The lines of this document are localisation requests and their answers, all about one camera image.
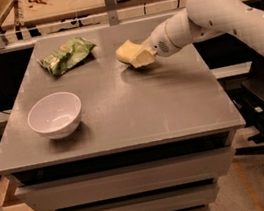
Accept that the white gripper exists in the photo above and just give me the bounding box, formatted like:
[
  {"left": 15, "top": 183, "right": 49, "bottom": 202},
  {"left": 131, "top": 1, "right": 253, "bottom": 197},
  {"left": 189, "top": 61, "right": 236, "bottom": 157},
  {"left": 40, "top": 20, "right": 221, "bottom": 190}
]
[{"left": 129, "top": 22, "right": 181, "bottom": 68}]

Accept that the yellow sponge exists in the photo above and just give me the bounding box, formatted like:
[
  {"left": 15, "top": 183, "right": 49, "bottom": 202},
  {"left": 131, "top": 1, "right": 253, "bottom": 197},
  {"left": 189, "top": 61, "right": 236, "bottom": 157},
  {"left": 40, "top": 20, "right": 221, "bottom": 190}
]
[{"left": 115, "top": 40, "right": 143, "bottom": 64}]

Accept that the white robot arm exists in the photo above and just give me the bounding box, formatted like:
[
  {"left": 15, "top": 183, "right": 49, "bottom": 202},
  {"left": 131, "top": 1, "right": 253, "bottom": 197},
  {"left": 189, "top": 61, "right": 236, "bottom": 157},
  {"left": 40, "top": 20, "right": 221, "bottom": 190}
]
[{"left": 129, "top": 0, "right": 264, "bottom": 68}]

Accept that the white bowl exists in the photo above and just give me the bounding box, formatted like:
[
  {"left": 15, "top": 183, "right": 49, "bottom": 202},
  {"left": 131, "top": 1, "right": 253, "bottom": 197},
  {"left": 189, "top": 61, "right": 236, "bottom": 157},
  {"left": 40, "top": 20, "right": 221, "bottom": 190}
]
[{"left": 27, "top": 91, "right": 82, "bottom": 140}]

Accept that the green chip bag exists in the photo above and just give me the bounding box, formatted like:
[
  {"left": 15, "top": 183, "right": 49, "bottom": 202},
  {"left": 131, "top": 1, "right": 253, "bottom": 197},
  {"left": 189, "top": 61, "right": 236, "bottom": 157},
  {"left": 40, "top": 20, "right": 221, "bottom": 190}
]
[{"left": 38, "top": 37, "right": 95, "bottom": 76}]

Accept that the grey drawer cabinet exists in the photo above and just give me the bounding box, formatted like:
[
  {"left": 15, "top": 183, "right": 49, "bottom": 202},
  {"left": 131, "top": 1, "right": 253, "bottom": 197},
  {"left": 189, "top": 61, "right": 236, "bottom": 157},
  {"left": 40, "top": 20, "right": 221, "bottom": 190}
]
[{"left": 0, "top": 20, "right": 243, "bottom": 211}]

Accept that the middle metal bracket post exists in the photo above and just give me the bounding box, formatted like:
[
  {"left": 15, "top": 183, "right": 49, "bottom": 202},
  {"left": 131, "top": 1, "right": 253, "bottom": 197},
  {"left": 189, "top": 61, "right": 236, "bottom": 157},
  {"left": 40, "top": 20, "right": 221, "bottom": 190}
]
[{"left": 104, "top": 0, "right": 119, "bottom": 26}]

